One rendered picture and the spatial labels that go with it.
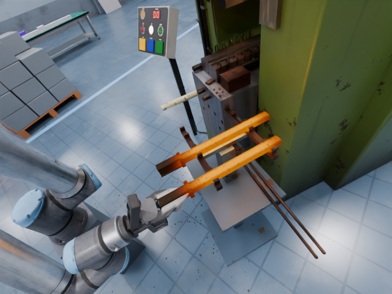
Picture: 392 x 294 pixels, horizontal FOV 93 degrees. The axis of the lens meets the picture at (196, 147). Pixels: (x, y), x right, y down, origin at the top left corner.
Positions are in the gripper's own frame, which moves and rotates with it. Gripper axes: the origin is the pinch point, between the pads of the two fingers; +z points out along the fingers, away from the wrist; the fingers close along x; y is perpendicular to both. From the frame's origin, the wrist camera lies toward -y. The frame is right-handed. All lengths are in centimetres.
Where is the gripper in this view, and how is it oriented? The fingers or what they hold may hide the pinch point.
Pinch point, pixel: (182, 192)
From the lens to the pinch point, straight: 58.4
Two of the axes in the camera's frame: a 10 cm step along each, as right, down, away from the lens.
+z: 8.8, -4.6, 1.4
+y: 2.2, 6.4, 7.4
